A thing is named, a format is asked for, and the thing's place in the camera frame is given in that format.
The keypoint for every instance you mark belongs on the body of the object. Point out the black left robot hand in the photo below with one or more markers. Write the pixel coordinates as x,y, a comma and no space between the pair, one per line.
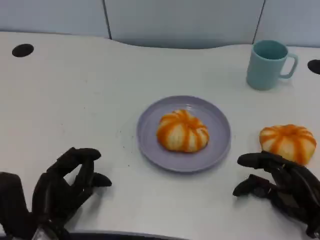
52,195

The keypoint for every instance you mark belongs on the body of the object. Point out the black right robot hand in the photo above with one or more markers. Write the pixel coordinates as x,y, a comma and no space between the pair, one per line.
295,195

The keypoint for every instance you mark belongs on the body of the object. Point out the orange and white bread roll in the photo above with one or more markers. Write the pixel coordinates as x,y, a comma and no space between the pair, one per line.
287,140
182,132

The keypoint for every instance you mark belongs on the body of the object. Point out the lilac plate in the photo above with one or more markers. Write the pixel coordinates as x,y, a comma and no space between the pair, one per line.
150,150

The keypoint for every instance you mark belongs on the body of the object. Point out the pale green mug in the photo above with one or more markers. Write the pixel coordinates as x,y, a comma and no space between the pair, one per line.
262,72

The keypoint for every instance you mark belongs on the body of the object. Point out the grey desk partition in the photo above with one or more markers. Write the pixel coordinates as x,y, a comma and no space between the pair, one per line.
175,20

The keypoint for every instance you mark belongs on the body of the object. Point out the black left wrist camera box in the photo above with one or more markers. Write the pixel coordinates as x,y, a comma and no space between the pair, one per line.
12,202

